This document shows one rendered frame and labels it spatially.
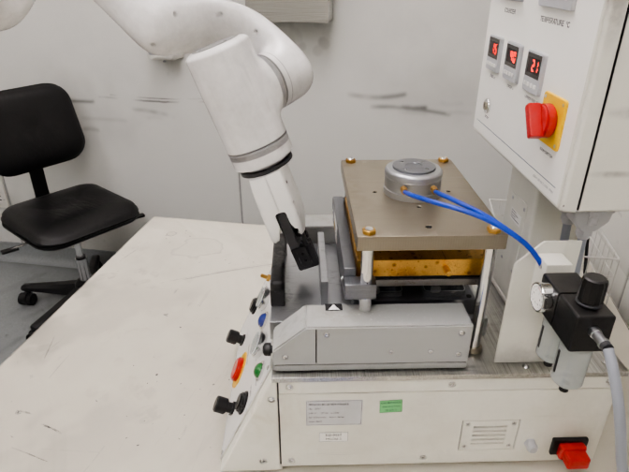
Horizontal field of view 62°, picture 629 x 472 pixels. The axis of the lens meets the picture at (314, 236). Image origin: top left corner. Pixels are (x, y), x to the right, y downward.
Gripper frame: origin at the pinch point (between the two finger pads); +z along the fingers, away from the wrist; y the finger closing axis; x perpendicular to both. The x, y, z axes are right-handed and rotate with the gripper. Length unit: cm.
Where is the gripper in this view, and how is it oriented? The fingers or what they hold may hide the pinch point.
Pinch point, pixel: (304, 254)
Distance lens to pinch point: 78.5
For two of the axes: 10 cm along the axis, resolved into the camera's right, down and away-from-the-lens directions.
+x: 9.4, -3.1, -1.4
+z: 3.4, 8.3, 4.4
